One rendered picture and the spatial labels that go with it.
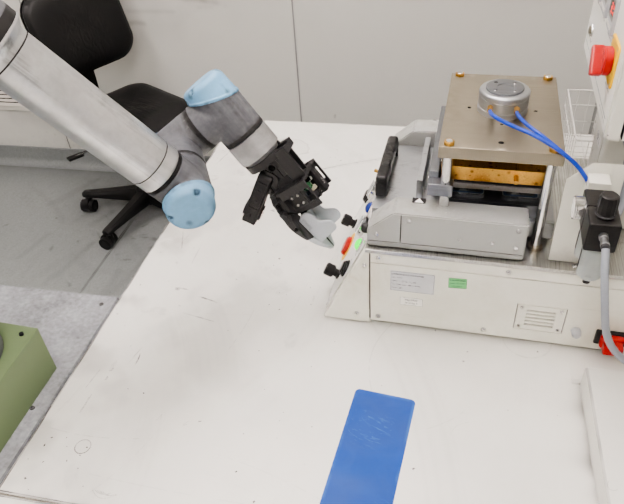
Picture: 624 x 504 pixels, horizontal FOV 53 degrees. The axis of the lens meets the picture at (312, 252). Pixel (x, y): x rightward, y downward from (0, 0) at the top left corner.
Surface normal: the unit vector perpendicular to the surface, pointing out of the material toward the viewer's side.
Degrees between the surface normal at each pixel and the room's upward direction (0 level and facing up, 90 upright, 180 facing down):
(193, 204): 93
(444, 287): 90
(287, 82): 90
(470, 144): 0
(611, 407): 0
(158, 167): 79
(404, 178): 0
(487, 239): 90
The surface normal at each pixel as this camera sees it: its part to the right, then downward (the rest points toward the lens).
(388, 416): -0.06, -0.78
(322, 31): -0.21, 0.62
